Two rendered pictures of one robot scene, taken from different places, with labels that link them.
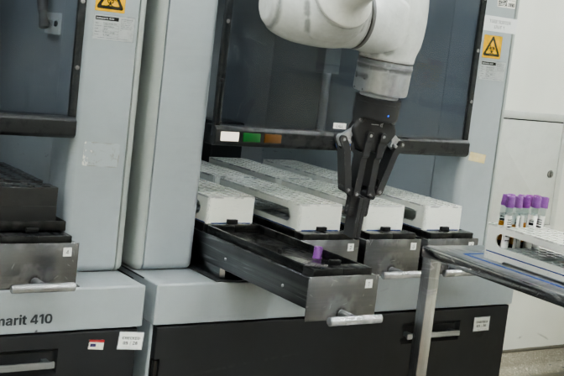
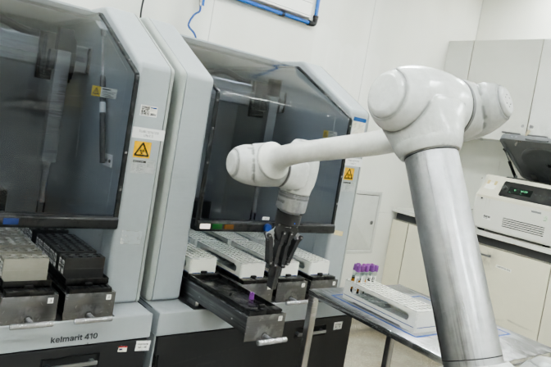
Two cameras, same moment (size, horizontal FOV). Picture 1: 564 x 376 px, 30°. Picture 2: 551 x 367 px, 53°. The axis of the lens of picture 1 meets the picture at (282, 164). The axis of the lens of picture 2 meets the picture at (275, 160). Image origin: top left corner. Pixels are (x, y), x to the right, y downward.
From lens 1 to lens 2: 0.20 m
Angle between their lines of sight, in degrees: 6
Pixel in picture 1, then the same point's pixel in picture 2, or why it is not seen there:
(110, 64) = (139, 187)
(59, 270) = (102, 307)
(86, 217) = (120, 273)
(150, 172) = (159, 246)
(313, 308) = (248, 333)
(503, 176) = not seen: hidden behind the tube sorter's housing
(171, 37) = (175, 171)
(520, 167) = (356, 219)
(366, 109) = (282, 219)
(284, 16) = (240, 171)
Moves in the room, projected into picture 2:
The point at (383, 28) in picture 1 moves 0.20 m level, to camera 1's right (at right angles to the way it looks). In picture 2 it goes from (294, 177) to (364, 188)
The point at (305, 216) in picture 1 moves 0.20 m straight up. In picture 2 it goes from (244, 269) to (254, 210)
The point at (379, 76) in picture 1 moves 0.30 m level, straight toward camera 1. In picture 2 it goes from (291, 202) to (293, 219)
